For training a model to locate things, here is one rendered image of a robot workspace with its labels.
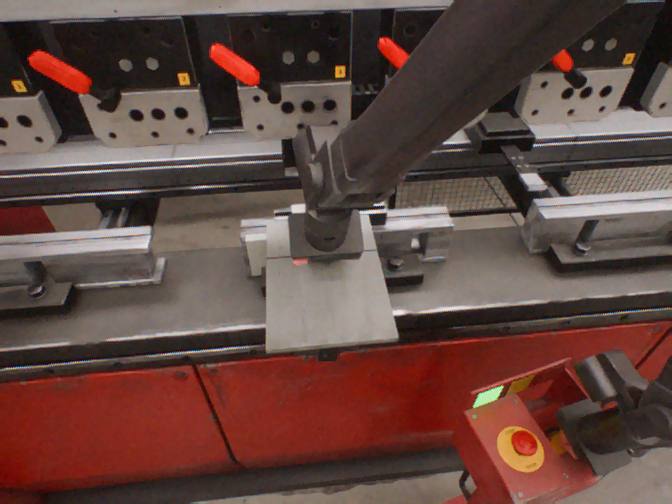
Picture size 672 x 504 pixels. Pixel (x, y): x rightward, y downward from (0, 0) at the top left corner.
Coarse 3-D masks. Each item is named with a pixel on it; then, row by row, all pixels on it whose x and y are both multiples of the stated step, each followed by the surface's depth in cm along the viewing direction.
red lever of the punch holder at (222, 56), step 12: (216, 48) 51; (216, 60) 52; (228, 60) 52; (240, 60) 53; (240, 72) 53; (252, 72) 53; (252, 84) 54; (264, 84) 55; (276, 84) 56; (276, 96) 55
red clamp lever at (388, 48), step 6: (384, 42) 53; (390, 42) 53; (384, 48) 53; (390, 48) 53; (396, 48) 53; (384, 54) 54; (390, 54) 53; (396, 54) 54; (402, 54) 54; (390, 60) 54; (396, 60) 54; (402, 60) 54; (396, 66) 55
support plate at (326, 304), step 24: (360, 216) 79; (288, 240) 74; (288, 264) 70; (312, 264) 70; (336, 264) 70; (360, 264) 70; (288, 288) 67; (312, 288) 67; (336, 288) 67; (360, 288) 67; (384, 288) 67; (288, 312) 64; (312, 312) 64; (336, 312) 64; (360, 312) 64; (384, 312) 64; (288, 336) 61; (312, 336) 61; (336, 336) 61; (360, 336) 61; (384, 336) 61
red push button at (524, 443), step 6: (516, 432) 71; (522, 432) 70; (528, 432) 71; (516, 438) 70; (522, 438) 70; (528, 438) 70; (534, 438) 70; (516, 444) 69; (522, 444) 69; (528, 444) 69; (534, 444) 69; (516, 450) 69; (522, 450) 69; (528, 450) 69; (534, 450) 69
